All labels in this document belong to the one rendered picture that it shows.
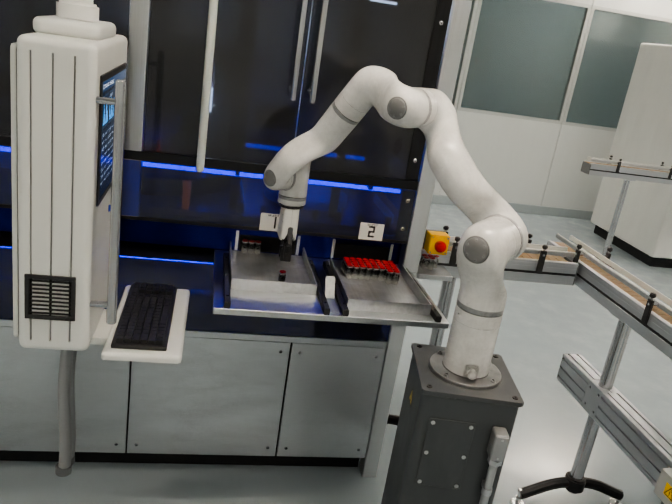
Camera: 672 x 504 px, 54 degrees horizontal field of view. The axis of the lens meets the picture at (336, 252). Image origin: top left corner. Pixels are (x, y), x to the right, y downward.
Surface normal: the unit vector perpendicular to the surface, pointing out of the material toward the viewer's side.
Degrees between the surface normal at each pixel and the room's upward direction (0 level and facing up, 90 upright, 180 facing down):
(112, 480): 0
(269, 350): 90
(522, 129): 90
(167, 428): 90
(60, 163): 90
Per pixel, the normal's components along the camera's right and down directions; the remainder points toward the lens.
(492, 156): 0.16, 0.34
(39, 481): 0.15, -0.94
